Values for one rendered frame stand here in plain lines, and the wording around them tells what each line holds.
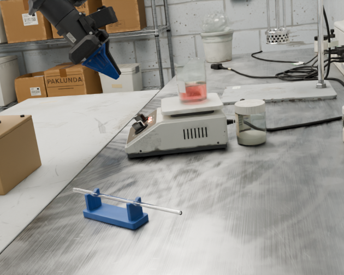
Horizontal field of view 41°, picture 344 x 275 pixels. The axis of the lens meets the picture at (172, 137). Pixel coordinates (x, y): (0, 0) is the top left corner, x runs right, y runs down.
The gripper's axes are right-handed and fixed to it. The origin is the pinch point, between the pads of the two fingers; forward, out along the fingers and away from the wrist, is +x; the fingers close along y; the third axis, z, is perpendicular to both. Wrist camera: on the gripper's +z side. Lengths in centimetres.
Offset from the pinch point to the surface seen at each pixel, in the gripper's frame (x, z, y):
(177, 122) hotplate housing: 16.4, 4.4, -11.0
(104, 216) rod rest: 14.3, -8.3, -36.4
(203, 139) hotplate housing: 22.4, 6.0, -11.0
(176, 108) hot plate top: 14.6, 5.9, -9.6
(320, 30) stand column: 31, 43, 28
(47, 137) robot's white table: 3.8, -25.1, 11.5
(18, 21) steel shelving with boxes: -53, -67, 224
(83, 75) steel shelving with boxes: 1, -57, 213
